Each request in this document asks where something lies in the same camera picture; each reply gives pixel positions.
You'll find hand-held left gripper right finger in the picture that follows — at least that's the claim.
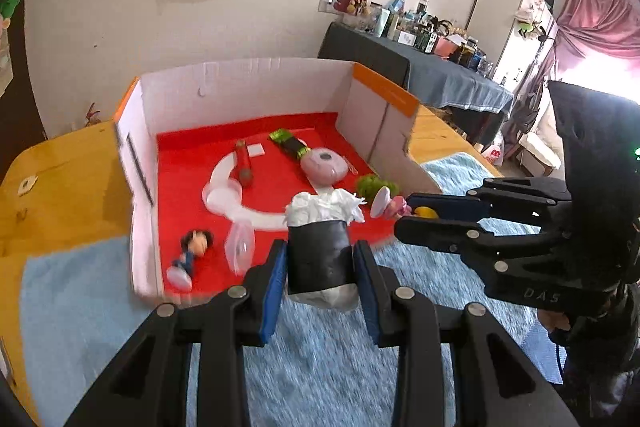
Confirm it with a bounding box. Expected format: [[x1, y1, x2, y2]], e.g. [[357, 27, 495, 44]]
[[352, 241, 581, 427]]

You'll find square clear plastic box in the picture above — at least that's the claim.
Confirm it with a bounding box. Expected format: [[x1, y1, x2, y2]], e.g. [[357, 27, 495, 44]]
[[224, 224, 257, 273]]

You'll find green plush dinosaur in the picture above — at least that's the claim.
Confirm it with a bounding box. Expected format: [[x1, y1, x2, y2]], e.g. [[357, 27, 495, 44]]
[[0, 0, 23, 30]]

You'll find pink suction cup toy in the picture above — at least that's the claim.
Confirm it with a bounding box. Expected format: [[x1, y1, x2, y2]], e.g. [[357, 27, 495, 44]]
[[370, 187, 413, 220]]

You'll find black roll with white plastic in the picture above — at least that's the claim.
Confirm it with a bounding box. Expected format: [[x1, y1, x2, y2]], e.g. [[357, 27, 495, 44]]
[[285, 189, 366, 310]]

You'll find table with blue cloth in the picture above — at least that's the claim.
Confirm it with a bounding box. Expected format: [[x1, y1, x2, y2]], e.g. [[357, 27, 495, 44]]
[[318, 22, 515, 148]]

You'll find dark brown door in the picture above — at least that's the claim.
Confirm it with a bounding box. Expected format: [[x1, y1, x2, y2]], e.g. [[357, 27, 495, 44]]
[[0, 0, 48, 188]]

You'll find green knitted yarn bundle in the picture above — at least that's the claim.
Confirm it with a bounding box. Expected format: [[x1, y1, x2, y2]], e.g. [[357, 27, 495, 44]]
[[356, 174, 399, 202]]

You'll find orange cardboard box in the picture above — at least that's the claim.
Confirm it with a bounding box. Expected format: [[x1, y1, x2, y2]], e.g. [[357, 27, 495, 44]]
[[114, 59, 443, 300]]

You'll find person's right hand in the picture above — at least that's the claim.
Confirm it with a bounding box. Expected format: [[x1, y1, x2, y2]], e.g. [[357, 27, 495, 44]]
[[539, 309, 573, 333]]

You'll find wooden stick with red wrap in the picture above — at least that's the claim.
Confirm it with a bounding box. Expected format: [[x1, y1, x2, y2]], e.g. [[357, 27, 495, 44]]
[[235, 139, 256, 186]]

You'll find red printed paper sheet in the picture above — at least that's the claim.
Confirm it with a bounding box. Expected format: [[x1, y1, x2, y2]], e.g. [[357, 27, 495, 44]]
[[156, 112, 396, 295]]

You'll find pink curtain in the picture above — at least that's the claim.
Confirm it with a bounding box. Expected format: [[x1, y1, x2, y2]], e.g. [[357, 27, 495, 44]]
[[500, 0, 640, 168]]

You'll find round clear plastic lid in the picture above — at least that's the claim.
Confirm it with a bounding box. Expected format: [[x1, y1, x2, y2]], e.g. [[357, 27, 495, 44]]
[[202, 179, 244, 212]]

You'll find pink round device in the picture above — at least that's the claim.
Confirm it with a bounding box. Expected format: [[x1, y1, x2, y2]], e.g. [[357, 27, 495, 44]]
[[300, 148, 350, 182]]

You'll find green and black comb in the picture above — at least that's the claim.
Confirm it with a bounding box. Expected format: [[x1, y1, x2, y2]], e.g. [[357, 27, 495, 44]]
[[269, 129, 313, 162]]

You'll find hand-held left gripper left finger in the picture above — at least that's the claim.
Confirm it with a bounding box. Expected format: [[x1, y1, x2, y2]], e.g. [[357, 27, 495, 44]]
[[65, 239, 288, 427]]

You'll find black-haired doll figurine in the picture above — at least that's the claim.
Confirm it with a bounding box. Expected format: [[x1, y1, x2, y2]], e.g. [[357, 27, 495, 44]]
[[166, 229, 215, 290]]

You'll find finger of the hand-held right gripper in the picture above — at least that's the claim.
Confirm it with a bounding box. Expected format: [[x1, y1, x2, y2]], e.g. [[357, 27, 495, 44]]
[[394, 216, 566, 278], [406, 179, 573, 221]]

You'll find person's right forearm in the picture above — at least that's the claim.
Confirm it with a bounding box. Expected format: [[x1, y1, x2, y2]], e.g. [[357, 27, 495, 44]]
[[560, 292, 640, 418]]

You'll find blue fluffy blanket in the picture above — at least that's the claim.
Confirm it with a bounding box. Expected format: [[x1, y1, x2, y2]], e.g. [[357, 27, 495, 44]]
[[20, 152, 568, 427]]

